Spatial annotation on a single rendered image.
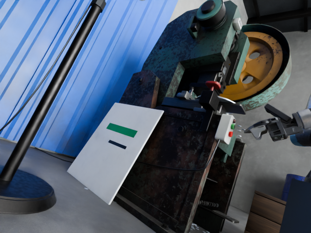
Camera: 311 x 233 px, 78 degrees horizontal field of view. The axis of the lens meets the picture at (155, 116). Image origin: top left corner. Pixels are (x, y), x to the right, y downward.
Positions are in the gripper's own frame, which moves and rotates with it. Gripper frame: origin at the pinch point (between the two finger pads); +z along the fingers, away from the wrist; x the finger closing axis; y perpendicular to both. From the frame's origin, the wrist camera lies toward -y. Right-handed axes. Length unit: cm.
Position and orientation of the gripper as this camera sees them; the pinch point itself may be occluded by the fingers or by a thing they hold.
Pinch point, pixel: (246, 130)
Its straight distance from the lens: 99.0
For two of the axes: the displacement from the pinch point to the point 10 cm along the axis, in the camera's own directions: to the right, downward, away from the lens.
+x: 5.7, 3.9, 7.2
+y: 0.5, 8.6, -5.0
